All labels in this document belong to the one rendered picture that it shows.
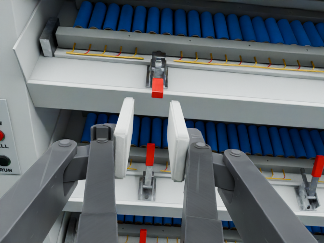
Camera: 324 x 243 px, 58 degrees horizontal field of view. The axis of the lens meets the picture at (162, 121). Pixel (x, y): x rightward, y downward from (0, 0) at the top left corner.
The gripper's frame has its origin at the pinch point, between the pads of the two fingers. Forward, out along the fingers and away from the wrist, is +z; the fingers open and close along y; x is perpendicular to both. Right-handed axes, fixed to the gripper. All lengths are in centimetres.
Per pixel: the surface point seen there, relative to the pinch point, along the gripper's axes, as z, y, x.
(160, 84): 12.2, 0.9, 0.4
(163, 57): 18.5, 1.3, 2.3
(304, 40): 25.1, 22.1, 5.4
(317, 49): 22.6, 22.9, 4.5
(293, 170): 25.6, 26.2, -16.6
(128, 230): 28.9, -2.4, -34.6
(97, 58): 20.7, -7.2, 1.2
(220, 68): 20.5, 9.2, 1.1
